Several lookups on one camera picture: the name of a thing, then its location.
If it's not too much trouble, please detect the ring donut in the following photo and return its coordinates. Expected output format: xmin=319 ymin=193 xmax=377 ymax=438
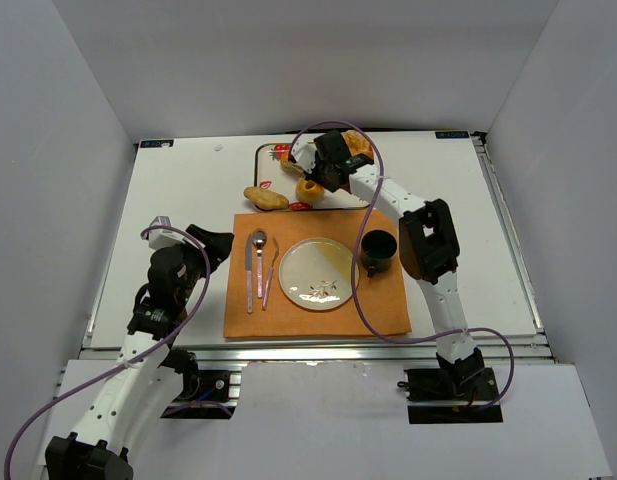
xmin=279 ymin=151 xmax=304 ymax=175
xmin=295 ymin=177 xmax=324 ymax=205

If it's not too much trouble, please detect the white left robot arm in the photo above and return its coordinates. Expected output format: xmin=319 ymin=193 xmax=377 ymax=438
xmin=45 ymin=218 xmax=234 ymax=479

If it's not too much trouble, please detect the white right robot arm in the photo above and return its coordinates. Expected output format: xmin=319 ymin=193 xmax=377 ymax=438
xmin=289 ymin=130 xmax=484 ymax=395

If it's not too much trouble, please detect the oval bread roll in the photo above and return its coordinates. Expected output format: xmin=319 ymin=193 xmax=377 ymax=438
xmin=243 ymin=187 xmax=289 ymax=211

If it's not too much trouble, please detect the sugar-topped round pastry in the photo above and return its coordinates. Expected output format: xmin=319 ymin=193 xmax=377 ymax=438
xmin=341 ymin=130 xmax=374 ymax=161

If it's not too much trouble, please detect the strawberry pattern tray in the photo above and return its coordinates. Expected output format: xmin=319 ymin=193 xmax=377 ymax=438
xmin=254 ymin=143 xmax=368 ymax=210

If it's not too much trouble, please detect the orange placemat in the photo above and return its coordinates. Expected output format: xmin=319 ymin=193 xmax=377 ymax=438
xmin=224 ymin=209 xmax=411 ymax=339

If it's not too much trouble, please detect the dark green mug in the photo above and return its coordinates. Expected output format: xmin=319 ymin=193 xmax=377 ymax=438
xmin=360 ymin=230 xmax=398 ymax=278

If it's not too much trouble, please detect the white beige ceramic plate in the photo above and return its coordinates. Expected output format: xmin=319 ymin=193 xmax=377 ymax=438
xmin=278 ymin=237 xmax=359 ymax=311

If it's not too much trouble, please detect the right blue label sticker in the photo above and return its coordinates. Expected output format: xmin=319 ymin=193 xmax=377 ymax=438
xmin=435 ymin=130 xmax=470 ymax=140

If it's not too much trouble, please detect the blue label sticker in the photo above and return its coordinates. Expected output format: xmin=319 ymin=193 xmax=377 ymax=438
xmin=435 ymin=130 xmax=470 ymax=140
xmin=139 ymin=139 xmax=174 ymax=149

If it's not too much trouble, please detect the left blue label sticker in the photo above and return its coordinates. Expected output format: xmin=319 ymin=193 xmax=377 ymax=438
xmin=139 ymin=139 xmax=174 ymax=149

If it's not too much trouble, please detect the pink handled knife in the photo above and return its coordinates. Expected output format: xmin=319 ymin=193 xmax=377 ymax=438
xmin=244 ymin=234 xmax=253 ymax=314

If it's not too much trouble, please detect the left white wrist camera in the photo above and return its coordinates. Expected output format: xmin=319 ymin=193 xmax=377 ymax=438
xmin=141 ymin=215 xmax=181 ymax=251

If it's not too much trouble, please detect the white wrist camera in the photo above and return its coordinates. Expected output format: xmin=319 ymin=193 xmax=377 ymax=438
xmin=141 ymin=215 xmax=181 ymax=251
xmin=289 ymin=141 xmax=317 ymax=173

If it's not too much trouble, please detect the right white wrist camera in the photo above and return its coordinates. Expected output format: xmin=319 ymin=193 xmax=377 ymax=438
xmin=289 ymin=141 xmax=317 ymax=173

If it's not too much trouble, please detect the pink handled spoon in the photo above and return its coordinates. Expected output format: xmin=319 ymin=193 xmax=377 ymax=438
xmin=252 ymin=229 xmax=267 ymax=299

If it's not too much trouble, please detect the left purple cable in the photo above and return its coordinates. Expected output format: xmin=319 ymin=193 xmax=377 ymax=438
xmin=2 ymin=225 xmax=212 ymax=480

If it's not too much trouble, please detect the purple cable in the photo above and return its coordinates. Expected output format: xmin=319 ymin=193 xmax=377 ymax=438
xmin=2 ymin=225 xmax=212 ymax=480
xmin=290 ymin=120 xmax=516 ymax=409

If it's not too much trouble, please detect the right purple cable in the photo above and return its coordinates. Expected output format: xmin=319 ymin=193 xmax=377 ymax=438
xmin=290 ymin=120 xmax=516 ymax=409

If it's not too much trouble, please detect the pink handled fork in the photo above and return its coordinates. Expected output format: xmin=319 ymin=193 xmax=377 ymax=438
xmin=262 ymin=236 xmax=279 ymax=311

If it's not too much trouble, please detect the aluminium frame rail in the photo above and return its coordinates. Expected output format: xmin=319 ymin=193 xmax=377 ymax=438
xmin=79 ymin=343 xmax=554 ymax=362

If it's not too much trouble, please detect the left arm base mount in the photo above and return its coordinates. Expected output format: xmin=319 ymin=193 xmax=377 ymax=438
xmin=162 ymin=349 xmax=235 ymax=420

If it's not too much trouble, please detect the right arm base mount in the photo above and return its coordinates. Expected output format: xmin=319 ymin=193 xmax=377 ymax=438
xmin=396 ymin=368 xmax=503 ymax=425

